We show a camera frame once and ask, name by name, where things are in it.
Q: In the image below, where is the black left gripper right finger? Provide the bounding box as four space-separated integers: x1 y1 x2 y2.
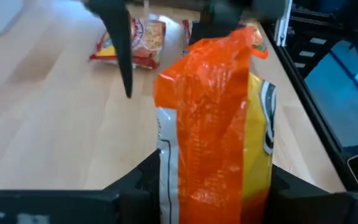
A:
265 164 333 224

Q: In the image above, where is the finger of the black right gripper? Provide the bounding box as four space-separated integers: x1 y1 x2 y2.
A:
190 0 248 44
84 0 134 99

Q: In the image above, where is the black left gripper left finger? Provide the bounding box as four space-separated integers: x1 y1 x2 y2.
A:
104 149 162 224

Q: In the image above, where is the red roast beef ramen packet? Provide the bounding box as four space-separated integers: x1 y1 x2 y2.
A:
181 19 269 60
89 17 167 70

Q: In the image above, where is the black aluminium table frame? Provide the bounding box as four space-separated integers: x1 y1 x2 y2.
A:
259 0 358 192

